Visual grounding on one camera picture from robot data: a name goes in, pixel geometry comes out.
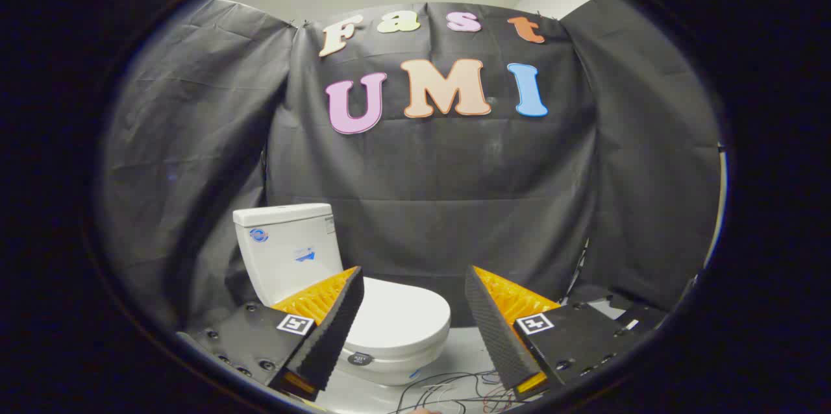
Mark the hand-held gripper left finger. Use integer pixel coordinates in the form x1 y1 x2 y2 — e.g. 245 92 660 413
177 266 366 402

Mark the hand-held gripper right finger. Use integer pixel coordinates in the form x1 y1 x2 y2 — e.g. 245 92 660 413
465 265 640 400

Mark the white toilet lid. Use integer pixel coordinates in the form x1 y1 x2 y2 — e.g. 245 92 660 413
344 276 452 359

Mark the white ceramic toilet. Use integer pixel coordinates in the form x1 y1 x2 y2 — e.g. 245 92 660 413
232 203 452 387

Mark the black floor equipment box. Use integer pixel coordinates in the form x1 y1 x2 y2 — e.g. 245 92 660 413
607 294 673 337

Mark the black backdrop cloth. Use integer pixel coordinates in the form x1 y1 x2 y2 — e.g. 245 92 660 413
97 0 725 337

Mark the tangle of floor cables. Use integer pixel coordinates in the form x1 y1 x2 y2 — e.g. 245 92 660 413
396 370 520 414

